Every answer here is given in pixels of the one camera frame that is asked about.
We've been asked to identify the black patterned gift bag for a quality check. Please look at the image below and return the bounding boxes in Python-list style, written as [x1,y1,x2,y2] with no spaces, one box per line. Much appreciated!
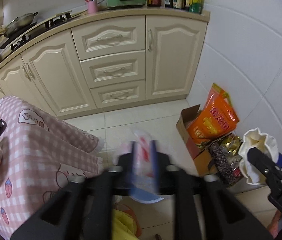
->
[207,133,243,187]

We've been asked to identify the steel wok with lid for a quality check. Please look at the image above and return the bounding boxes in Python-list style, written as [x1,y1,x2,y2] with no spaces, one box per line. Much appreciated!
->
[0,12,38,38]

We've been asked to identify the orange rice bag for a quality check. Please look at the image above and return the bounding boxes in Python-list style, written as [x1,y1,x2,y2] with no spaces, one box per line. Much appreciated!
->
[187,83,240,148]

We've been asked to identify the black gas stove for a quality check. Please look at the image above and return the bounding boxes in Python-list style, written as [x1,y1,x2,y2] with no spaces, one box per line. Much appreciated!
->
[0,10,74,51]

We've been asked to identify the pink white plastic bag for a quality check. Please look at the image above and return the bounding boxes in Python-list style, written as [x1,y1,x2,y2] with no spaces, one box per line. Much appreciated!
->
[113,128,159,194]

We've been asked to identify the yellow cloth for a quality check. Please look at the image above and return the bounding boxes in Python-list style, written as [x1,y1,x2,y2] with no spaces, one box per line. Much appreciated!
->
[112,209,138,240]

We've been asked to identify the pink checkered tablecloth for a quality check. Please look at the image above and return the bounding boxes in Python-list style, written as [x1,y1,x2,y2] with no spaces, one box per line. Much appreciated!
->
[0,96,104,239]

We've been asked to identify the cream lower cabinets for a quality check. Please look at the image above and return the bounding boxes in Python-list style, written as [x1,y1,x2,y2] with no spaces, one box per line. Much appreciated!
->
[0,9,210,119]

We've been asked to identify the light blue trash bin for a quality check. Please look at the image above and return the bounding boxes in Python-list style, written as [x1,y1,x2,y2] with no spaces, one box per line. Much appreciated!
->
[129,187,164,204]

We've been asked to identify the pink utensil holder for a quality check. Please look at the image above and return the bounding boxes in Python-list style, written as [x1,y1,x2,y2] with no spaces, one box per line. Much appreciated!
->
[86,0,98,15]

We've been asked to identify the brown cardboard box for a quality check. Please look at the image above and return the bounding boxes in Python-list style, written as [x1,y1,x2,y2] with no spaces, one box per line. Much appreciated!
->
[176,105,218,177]

